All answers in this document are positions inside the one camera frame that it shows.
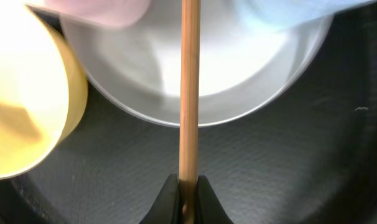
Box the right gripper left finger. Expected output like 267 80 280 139
139 174 180 224

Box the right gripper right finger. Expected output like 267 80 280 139
196 175 233 224

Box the yellow bowl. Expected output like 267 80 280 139
0 1 88 179

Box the wooden chopstick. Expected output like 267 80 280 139
179 0 201 224

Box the pink plastic cup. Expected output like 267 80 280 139
44 0 151 27

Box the blue plastic cup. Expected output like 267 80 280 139
233 0 374 32

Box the grey round plate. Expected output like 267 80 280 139
60 1 332 127

